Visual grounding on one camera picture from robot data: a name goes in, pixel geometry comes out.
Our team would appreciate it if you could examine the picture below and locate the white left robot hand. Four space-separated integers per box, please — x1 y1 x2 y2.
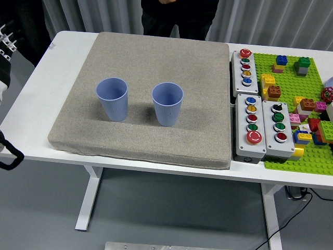
0 24 17 106

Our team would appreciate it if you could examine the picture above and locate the blue ribbed plastic cup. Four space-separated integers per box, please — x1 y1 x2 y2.
95 77 129 122
151 82 185 128

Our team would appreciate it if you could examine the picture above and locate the grey-brown mat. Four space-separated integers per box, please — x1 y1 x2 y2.
48 31 232 170

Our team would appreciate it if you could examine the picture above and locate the white table leg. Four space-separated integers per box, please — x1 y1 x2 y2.
261 183 283 250
74 166 104 232

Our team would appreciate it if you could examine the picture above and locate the grey five-button control box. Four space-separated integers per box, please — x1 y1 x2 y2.
234 94 267 164
230 48 260 96

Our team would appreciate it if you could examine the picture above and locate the grey-white curtain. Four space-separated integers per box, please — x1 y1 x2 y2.
39 0 333 52

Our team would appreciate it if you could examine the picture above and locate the brown toy brick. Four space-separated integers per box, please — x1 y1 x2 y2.
299 98 316 111
267 85 283 99

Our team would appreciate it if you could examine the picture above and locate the green studded baseplate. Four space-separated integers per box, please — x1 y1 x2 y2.
252 53 333 176

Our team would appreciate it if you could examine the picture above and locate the grey toy brick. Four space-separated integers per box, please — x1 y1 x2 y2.
293 62 309 77

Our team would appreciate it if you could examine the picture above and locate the white toy brick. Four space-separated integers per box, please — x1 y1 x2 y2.
298 105 314 117

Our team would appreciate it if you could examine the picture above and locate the red toy brick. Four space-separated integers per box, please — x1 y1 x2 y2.
308 118 322 132

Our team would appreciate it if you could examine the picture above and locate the grey power adapter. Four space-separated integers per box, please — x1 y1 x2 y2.
285 185 309 201

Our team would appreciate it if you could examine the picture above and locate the red valve handwheel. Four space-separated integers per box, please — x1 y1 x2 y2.
320 87 333 103

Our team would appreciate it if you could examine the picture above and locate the large green toy brick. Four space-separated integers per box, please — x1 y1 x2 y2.
317 120 333 138

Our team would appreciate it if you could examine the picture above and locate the white box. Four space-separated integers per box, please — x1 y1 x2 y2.
325 102 333 123

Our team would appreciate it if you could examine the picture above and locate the orange toy brick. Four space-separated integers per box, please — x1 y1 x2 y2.
317 127 333 145

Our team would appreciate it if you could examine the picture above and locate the grey selector switch control box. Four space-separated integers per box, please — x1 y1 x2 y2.
262 100 296 161

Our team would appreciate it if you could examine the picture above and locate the black floor cable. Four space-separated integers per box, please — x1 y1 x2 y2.
309 187 333 202
256 191 314 250

